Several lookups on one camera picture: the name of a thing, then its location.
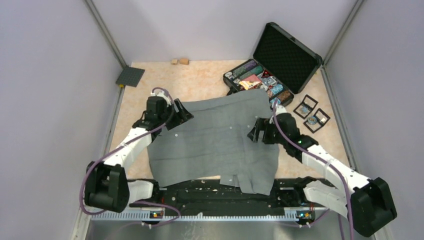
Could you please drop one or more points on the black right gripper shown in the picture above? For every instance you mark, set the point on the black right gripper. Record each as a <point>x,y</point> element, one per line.
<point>261,124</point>

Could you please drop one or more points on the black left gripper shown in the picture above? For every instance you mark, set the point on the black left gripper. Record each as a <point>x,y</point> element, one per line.
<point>182,115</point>

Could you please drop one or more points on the grey button shirt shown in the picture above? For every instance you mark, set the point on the grey button shirt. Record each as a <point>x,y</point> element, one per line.
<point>215,143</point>

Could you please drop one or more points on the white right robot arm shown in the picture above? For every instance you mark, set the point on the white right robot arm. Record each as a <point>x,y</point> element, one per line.
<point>366,203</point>

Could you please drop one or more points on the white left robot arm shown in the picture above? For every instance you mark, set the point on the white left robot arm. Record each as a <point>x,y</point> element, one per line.
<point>105,185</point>

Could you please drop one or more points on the round portrait pin badge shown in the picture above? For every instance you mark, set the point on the round portrait pin badge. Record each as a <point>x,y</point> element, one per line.
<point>312,120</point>

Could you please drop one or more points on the playing card deck box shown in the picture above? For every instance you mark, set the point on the playing card deck box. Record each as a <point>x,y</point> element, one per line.
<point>251,82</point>

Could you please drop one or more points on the dark grey lego baseplate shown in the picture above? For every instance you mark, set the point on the dark grey lego baseplate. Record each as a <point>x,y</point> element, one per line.
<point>130,76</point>

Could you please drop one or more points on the black poker chip case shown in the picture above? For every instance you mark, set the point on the black poker chip case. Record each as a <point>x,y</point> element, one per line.
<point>283,63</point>

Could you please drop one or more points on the black display frame far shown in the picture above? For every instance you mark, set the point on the black display frame far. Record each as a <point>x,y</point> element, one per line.
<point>310,103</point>

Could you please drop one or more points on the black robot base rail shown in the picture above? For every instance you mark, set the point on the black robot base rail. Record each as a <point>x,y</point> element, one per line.
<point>208,200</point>

